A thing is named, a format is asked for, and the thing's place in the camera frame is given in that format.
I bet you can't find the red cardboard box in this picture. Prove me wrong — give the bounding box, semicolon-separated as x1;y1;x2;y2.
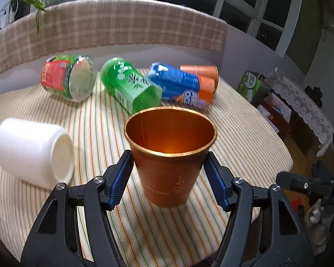
256;92;291;140

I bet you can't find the green white paper bag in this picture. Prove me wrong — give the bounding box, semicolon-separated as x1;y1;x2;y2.
236;71;266;103

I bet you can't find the grapefruit label clear bottle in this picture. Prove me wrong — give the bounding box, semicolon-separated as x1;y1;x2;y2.
40;54;97;103

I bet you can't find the green plastic bottle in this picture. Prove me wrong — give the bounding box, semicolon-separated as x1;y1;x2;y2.
101;57;163;115

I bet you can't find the orange patterned paper cup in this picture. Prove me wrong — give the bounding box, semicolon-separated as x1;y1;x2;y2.
124;106;217;208

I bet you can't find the brown plaid blanket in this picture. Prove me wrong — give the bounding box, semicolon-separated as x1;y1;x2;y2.
0;0;227;75

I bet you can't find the plain orange paper cup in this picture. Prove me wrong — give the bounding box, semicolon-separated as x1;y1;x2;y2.
179;65;219;88

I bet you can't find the white plastic cup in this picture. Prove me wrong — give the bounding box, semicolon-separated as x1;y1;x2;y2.
0;118;75;190

